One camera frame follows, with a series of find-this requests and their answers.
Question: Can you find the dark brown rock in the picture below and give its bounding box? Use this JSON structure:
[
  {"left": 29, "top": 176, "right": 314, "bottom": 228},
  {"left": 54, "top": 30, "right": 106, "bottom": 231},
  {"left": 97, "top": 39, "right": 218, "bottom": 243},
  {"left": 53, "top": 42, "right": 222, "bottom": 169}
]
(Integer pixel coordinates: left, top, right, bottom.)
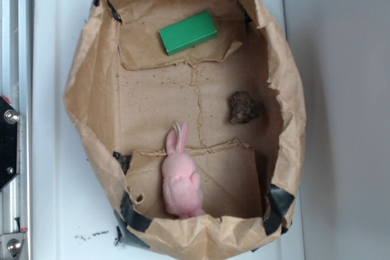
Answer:
[{"left": 229, "top": 91, "right": 260, "bottom": 124}]

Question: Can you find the pink plush bunny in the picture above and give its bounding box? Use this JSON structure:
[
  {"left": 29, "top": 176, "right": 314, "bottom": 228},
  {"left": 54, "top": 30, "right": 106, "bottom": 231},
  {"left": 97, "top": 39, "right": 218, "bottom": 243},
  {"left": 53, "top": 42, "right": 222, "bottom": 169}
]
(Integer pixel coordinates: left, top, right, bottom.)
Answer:
[{"left": 161, "top": 122, "right": 205, "bottom": 219}]

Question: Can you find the green rectangular block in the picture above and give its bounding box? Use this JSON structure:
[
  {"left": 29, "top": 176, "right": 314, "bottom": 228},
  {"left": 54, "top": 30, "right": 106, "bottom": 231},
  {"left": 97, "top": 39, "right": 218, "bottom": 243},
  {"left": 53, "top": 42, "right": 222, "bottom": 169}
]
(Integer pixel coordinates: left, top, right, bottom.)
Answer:
[{"left": 159, "top": 11, "right": 218, "bottom": 55}]

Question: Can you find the black mounting plate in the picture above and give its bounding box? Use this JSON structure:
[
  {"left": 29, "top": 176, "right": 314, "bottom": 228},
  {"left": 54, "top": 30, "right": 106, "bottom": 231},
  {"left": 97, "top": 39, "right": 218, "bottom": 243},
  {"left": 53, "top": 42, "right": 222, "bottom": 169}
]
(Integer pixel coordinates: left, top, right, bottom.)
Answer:
[{"left": 1, "top": 96, "right": 20, "bottom": 191}]

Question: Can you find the aluminium frame rail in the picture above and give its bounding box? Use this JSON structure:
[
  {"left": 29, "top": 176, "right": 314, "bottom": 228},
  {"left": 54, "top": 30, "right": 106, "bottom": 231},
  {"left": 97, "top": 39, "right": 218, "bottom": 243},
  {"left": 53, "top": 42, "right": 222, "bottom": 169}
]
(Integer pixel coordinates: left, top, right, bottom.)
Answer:
[{"left": 1, "top": 0, "right": 30, "bottom": 258}]

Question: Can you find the silver corner bracket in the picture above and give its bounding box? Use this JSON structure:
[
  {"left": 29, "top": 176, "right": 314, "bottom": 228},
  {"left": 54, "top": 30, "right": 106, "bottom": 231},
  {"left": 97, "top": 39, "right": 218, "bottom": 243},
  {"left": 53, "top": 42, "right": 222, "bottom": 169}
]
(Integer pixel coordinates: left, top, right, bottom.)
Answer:
[{"left": 0, "top": 233, "right": 29, "bottom": 260}]

